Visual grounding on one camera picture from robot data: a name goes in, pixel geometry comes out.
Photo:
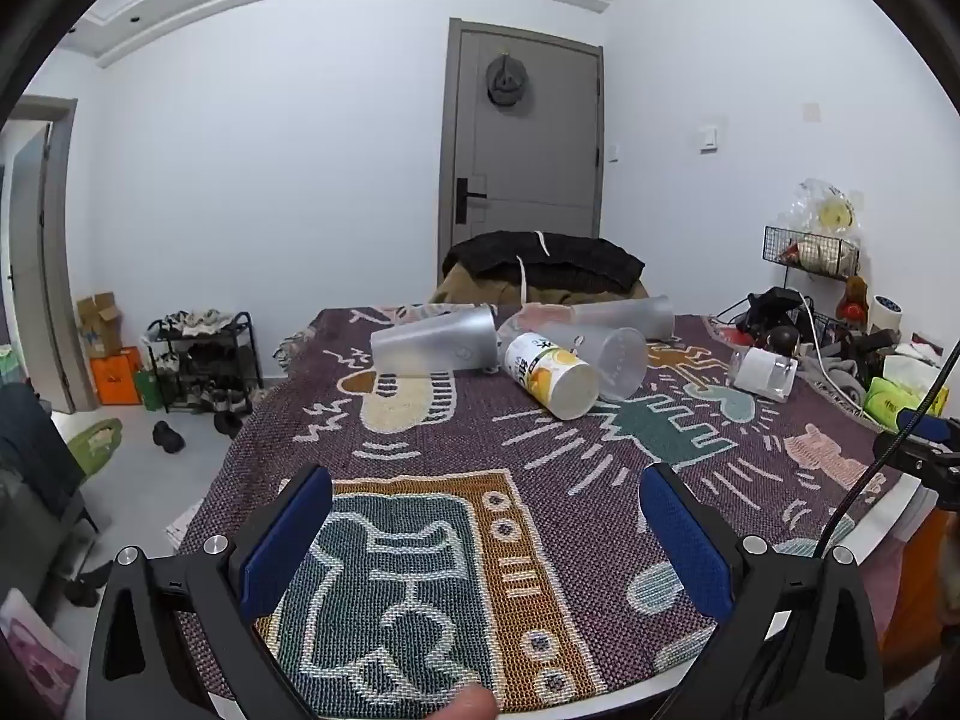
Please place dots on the grey hat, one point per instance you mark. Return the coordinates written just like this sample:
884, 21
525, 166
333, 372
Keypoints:
508, 82

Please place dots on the grey door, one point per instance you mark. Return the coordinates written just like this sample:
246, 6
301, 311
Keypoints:
525, 157

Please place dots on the clear plastic cup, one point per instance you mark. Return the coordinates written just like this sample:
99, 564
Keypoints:
619, 364

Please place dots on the white cup with orange label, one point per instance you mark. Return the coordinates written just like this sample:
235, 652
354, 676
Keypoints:
551, 376

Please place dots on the white tissue box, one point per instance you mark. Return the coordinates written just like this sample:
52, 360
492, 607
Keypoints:
909, 371

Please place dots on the green paper bag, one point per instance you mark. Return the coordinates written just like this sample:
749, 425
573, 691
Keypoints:
150, 390

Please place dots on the small white cup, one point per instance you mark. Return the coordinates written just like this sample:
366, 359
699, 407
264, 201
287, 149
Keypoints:
763, 373

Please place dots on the white light switch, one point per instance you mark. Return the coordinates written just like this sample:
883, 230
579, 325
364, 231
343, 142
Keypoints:
710, 136

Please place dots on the orange box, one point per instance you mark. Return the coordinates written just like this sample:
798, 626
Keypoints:
115, 379

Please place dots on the pink printed bag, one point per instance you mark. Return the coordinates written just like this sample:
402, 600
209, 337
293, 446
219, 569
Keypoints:
34, 652

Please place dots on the grey door frame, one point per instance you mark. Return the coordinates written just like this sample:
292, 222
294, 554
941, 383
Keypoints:
45, 262

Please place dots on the cardboard box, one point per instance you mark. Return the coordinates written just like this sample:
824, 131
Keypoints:
99, 324

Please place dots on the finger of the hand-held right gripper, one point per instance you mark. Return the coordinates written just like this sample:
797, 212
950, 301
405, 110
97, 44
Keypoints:
926, 426

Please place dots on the frosted plastic cup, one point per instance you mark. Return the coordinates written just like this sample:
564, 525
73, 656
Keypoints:
439, 345
626, 315

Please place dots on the dark jacket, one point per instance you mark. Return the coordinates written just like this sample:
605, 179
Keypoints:
547, 259

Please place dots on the black shoe rack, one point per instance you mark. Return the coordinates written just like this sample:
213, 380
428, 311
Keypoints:
206, 367

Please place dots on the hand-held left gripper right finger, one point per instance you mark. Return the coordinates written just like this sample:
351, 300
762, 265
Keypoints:
686, 549

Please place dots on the clear plastic bag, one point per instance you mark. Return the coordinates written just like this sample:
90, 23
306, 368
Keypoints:
825, 210

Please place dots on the black bag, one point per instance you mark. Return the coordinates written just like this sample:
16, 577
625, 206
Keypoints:
772, 311

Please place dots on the brown plush toy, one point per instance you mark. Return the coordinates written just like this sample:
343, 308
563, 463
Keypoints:
853, 298

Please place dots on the green packet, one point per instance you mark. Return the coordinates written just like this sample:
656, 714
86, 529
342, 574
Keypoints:
892, 399

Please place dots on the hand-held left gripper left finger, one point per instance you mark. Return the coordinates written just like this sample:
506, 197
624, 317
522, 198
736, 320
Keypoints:
289, 544

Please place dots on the grey cloth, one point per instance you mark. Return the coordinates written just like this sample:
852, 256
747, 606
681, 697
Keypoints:
836, 382

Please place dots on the dark clothing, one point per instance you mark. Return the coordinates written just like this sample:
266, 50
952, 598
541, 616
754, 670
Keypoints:
34, 450

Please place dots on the person's left hand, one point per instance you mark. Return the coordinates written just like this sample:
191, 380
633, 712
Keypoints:
469, 705

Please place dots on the light green bag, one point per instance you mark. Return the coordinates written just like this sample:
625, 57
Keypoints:
94, 446

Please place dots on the white and blue jar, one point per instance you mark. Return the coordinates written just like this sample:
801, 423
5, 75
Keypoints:
886, 311

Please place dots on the black shoes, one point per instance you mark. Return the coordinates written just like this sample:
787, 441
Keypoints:
82, 589

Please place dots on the printed blanket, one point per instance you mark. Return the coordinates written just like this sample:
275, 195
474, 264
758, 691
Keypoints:
480, 540

